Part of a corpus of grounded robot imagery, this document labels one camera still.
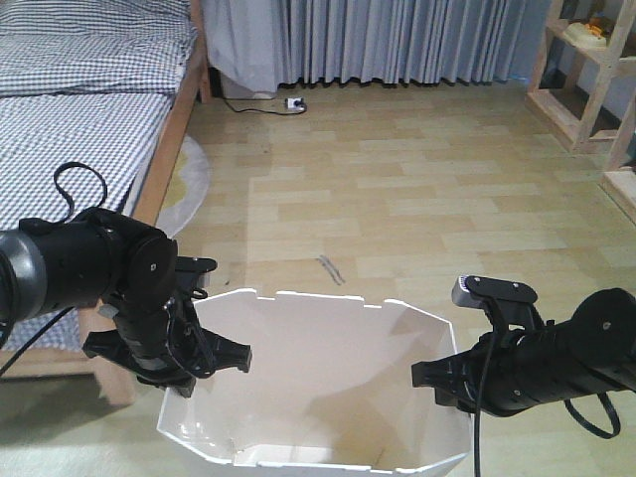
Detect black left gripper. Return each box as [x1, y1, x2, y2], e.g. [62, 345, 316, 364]
[82, 290, 252, 398]

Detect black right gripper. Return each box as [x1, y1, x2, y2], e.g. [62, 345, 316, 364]
[410, 330, 576, 417]

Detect white plastic trash bin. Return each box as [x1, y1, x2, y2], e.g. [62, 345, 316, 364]
[157, 288, 471, 476]

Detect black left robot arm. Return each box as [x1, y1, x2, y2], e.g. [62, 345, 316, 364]
[1, 190, 251, 398]

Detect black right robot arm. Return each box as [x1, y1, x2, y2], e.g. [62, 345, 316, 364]
[411, 288, 635, 439]

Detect plastic bag under bed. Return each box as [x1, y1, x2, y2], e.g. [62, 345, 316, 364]
[125, 135, 212, 239]

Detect checkered bed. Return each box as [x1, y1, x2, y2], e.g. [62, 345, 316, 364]
[1, 1, 212, 406]

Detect white floor power strip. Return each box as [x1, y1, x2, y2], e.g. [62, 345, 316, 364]
[284, 97, 307, 113]

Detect light blue curtain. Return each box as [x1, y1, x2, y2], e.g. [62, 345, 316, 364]
[202, 1, 549, 95]

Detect wooden shelf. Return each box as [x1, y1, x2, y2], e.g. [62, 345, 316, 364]
[526, 1, 635, 219]

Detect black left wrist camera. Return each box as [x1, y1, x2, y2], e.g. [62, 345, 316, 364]
[175, 256, 218, 289]

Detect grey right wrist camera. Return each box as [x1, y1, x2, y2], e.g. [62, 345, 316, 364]
[451, 275, 543, 333]

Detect black floor cable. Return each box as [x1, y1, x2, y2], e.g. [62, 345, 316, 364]
[218, 93, 307, 116]

